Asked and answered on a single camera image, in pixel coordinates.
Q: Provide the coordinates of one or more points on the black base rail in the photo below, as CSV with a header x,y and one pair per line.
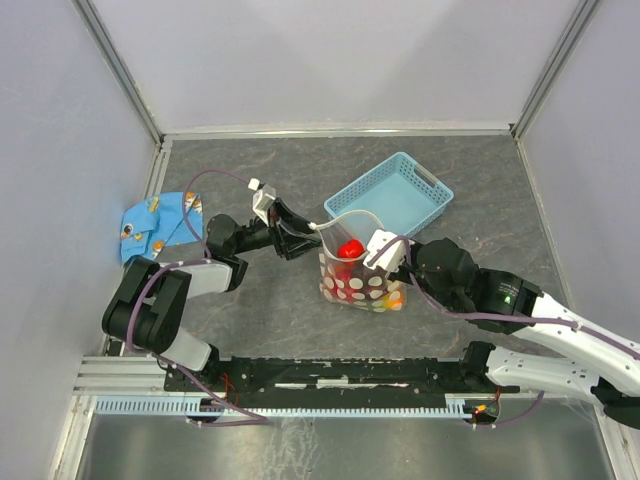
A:
x,y
270,383

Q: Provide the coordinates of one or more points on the light blue cable duct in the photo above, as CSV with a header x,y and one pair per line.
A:
x,y
193,407

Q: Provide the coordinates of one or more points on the light blue plastic basket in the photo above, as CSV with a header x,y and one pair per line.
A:
x,y
400,192

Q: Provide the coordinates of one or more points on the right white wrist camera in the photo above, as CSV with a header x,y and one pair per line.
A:
x,y
387,251

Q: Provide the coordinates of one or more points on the green yellow toy mango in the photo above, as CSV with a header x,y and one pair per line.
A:
x,y
393,301

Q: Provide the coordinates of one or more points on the clear dotted zip top bag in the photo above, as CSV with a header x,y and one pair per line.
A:
x,y
347,281

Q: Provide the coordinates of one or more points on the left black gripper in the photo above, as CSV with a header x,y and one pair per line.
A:
x,y
289,230

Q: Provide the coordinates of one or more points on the blue patterned cloth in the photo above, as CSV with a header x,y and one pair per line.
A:
x,y
158,222

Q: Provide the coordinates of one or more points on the red toy wax apple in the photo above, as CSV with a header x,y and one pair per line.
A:
x,y
351,249

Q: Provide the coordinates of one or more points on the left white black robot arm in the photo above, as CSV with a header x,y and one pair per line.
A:
x,y
146,310

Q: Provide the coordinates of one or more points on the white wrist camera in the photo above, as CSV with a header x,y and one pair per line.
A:
x,y
387,251
263,198

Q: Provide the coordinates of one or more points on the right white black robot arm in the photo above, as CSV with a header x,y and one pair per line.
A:
x,y
590,362

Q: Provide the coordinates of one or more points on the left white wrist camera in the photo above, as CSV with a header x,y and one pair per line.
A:
x,y
263,198

